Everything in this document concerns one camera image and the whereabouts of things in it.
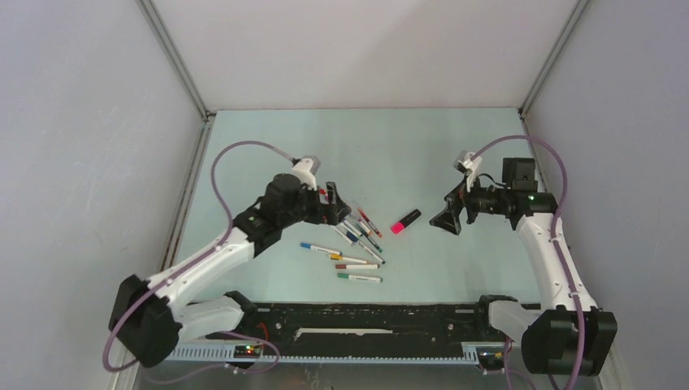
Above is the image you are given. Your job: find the right aluminium frame post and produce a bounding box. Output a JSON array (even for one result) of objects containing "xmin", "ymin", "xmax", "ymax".
[{"xmin": 518, "ymin": 0, "xmax": 592, "ymax": 120}]

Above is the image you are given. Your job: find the green gel pen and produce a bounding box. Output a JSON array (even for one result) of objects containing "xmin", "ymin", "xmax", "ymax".
[{"xmin": 361, "ymin": 232, "xmax": 383, "ymax": 253}]

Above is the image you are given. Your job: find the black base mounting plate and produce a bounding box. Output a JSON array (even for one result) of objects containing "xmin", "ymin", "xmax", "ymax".
[{"xmin": 234, "ymin": 303, "xmax": 505, "ymax": 357}]

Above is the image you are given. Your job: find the black pink highlighter body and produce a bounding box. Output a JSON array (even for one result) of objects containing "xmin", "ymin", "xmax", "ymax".
[{"xmin": 396, "ymin": 209, "xmax": 422, "ymax": 229}]

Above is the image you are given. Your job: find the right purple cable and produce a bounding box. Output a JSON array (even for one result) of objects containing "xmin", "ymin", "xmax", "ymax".
[{"xmin": 469, "ymin": 134, "xmax": 587, "ymax": 390}]

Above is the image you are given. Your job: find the yellow capped marker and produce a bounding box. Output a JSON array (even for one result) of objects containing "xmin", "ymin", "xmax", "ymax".
[{"xmin": 328, "ymin": 253, "xmax": 370, "ymax": 265}]

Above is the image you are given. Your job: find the purple cable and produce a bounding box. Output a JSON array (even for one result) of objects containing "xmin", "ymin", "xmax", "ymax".
[
  {"xmin": 102, "ymin": 141, "xmax": 298, "ymax": 375},
  {"xmin": 469, "ymin": 134, "xmax": 587, "ymax": 390}
]

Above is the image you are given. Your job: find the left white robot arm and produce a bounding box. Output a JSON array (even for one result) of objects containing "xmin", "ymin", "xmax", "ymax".
[{"xmin": 106, "ymin": 174, "xmax": 351, "ymax": 368}]

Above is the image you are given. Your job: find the left aluminium frame post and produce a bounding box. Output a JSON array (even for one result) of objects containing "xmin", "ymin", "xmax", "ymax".
[{"xmin": 137, "ymin": 0, "xmax": 215, "ymax": 271}]

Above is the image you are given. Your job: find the pink highlighter cap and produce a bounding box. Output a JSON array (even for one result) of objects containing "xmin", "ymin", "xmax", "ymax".
[{"xmin": 390, "ymin": 221, "xmax": 405, "ymax": 235}]

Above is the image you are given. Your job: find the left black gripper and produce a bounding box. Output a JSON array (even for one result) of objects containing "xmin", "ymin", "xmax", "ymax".
[{"xmin": 279, "ymin": 180, "xmax": 349, "ymax": 228}]

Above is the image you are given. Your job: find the aluminium frame post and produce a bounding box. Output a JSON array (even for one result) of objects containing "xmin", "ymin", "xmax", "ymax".
[
  {"xmin": 518, "ymin": 0, "xmax": 592, "ymax": 120},
  {"xmin": 137, "ymin": 0, "xmax": 215, "ymax": 271}
]

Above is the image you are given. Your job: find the grey cable duct rail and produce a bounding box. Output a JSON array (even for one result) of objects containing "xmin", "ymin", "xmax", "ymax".
[{"xmin": 163, "ymin": 343, "xmax": 504, "ymax": 366}]

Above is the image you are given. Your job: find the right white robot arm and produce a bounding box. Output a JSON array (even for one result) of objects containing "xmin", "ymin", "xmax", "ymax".
[{"xmin": 429, "ymin": 153, "xmax": 618, "ymax": 377}]

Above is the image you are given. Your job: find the light blue capped marker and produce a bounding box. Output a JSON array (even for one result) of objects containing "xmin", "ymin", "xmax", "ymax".
[{"xmin": 300, "ymin": 242, "xmax": 343, "ymax": 256}]

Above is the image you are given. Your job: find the green capped marker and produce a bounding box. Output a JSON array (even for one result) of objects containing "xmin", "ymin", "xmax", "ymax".
[{"xmin": 337, "ymin": 273, "xmax": 383, "ymax": 284}]

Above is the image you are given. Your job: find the grey capped marker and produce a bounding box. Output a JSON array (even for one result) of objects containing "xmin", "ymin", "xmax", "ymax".
[{"xmin": 332, "ymin": 227, "xmax": 356, "ymax": 245}]

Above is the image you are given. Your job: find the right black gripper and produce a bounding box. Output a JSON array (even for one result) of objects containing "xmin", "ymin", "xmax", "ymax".
[{"xmin": 429, "ymin": 172, "xmax": 509, "ymax": 235}]

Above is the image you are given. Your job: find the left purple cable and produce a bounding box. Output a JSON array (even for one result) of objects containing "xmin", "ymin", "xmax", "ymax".
[{"xmin": 102, "ymin": 141, "xmax": 298, "ymax": 375}]

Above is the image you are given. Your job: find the red gel pen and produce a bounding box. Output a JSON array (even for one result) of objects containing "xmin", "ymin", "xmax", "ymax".
[{"xmin": 355, "ymin": 203, "xmax": 383, "ymax": 238}]

